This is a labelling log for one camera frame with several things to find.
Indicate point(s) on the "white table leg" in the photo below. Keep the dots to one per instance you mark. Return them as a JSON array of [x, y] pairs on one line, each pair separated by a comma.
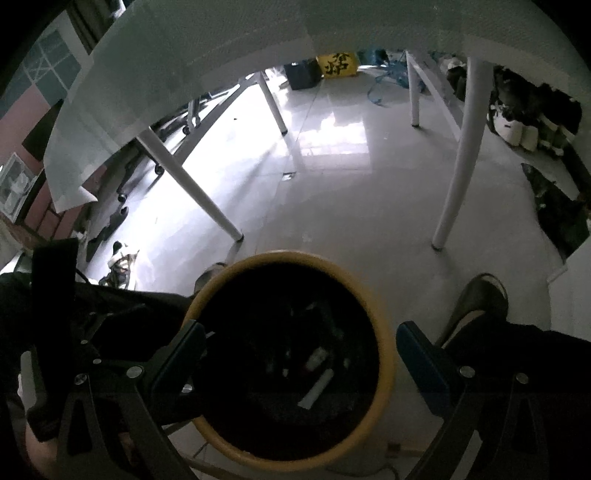
[[189, 184], [414, 92], [461, 152], [272, 104]]

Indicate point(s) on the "white tube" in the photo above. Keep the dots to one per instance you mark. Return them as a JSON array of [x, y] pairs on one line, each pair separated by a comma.
[[316, 387]]

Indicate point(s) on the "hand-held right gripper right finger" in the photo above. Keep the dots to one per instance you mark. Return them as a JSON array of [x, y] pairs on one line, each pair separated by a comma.
[[422, 364]]

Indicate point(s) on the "person's right shoe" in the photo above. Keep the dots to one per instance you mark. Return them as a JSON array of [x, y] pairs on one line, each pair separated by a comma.
[[480, 300]]

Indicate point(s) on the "yellow rimmed trash bin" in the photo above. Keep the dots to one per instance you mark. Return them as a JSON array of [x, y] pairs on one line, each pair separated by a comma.
[[277, 429]]

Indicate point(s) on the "pile of dark bags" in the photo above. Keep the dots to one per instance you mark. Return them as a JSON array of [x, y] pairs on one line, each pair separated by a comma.
[[563, 212]]

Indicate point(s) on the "black storage box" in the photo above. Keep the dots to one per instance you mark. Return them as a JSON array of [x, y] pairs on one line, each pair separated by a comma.
[[302, 74]]

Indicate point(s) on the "row of white bottles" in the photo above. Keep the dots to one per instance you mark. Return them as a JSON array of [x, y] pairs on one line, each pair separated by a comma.
[[515, 131]]

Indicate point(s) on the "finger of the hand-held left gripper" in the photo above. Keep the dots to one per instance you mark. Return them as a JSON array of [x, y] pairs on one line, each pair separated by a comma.
[[187, 397]]

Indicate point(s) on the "person's left hand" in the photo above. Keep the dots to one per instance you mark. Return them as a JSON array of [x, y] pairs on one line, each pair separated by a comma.
[[41, 461]]

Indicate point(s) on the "white printed box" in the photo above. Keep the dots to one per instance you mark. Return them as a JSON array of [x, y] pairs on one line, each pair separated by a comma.
[[14, 184]]

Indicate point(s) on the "person's shoe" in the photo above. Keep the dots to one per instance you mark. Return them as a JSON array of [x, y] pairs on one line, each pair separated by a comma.
[[480, 300], [208, 277]]

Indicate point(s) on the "white and black sneakers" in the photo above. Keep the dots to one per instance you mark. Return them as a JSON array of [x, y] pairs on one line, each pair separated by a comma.
[[121, 263]]

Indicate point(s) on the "yellow printed bag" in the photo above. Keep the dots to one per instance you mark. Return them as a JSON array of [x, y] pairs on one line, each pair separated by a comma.
[[337, 65]]

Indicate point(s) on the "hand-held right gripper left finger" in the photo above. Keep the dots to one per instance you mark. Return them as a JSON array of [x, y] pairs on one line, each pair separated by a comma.
[[184, 355]]

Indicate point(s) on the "person's left shoe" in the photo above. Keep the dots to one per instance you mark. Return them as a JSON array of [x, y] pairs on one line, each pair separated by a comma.
[[208, 277]]

